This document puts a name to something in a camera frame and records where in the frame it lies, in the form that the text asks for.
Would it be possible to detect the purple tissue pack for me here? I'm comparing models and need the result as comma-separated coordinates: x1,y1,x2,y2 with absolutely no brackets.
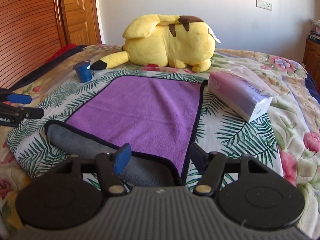
208,66,278,123

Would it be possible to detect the palm leaf print cloth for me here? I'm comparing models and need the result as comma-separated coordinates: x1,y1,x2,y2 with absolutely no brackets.
7,69,281,189

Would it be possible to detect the wooden room door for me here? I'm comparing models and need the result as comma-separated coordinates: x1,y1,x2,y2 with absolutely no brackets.
61,0,101,45

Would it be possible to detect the red blanket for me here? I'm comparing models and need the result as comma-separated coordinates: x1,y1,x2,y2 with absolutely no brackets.
45,43,76,63

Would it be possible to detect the floral bed quilt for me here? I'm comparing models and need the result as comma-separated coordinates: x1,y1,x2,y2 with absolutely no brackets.
1,44,319,239

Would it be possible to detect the purple grey microfibre towel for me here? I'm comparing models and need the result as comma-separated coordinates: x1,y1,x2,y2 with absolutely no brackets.
45,76,207,186

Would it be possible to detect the white wall switch socket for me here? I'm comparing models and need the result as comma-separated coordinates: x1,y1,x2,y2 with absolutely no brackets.
256,0,272,11

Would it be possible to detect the yellow Pikachu plush toy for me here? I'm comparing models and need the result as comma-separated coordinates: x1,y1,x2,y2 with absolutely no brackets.
91,14,220,73

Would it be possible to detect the stack of folded linens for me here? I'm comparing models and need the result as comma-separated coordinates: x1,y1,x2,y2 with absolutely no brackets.
308,20,320,44

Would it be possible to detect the wooden louvered wardrobe door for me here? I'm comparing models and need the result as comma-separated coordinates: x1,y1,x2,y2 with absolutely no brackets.
1,0,68,88

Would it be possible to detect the wooden side cabinet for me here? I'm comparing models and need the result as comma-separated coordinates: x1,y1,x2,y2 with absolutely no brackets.
303,39,320,85

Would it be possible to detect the dark blue blanket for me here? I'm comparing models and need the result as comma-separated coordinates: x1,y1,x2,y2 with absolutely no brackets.
305,72,319,93

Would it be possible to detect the small blue cup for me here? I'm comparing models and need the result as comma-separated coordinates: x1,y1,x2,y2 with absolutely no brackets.
73,60,92,83

